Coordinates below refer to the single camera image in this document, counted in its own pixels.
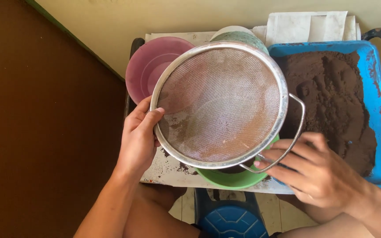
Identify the green and white cup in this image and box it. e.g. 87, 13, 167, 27
209, 25, 270, 55

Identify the person's left leg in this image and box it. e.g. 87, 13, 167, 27
123, 183, 211, 238

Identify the person's right leg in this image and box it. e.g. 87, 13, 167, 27
275, 194, 381, 238

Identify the person's right hand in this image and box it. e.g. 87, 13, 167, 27
253, 132, 374, 216

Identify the round metal mesh sieve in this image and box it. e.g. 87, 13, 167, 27
149, 41, 306, 174

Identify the green plastic bowl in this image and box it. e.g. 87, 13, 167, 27
195, 134, 280, 190

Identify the blue plastic tray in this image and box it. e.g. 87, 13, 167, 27
267, 40, 381, 191

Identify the pink plastic bowl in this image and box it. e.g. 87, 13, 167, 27
125, 36, 196, 106

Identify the person's left hand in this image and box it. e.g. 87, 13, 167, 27
115, 96, 166, 177

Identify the person's leg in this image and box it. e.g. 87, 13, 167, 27
123, 183, 211, 238
275, 194, 381, 238

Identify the stack of white paper bags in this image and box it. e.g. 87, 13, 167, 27
252, 11, 362, 47

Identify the blue plastic stool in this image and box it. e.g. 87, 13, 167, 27
193, 187, 271, 238

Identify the heap of brown powder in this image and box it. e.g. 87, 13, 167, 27
277, 50, 378, 178

